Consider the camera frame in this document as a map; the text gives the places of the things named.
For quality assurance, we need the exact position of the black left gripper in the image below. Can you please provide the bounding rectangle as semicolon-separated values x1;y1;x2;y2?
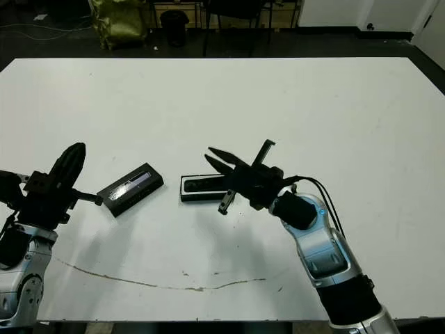
20;142;104;229

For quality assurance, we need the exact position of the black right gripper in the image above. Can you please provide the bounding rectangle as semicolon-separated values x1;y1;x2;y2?
204;138;284;214

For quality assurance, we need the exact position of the black bar-shaped camera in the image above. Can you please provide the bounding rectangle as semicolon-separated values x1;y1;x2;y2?
184;177;229;193

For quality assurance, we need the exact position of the black box lid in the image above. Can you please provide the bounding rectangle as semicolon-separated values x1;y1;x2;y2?
96;161;165;218

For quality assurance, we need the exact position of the black box with white tray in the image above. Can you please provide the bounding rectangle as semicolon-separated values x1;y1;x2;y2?
180;173;238;204

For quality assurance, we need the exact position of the black trash bin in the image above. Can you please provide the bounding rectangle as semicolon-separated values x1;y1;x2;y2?
160;9;190;48

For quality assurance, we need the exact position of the yellow-green bag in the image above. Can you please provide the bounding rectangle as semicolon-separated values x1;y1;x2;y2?
88;0;148;50

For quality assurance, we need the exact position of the black mesh office chair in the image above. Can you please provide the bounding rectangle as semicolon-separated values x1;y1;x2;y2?
202;0;273;58

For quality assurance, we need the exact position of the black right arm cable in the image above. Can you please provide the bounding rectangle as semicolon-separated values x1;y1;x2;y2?
281;175;349;245

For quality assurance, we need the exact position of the white floor cable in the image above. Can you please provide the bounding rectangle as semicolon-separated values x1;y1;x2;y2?
0;21;95;41

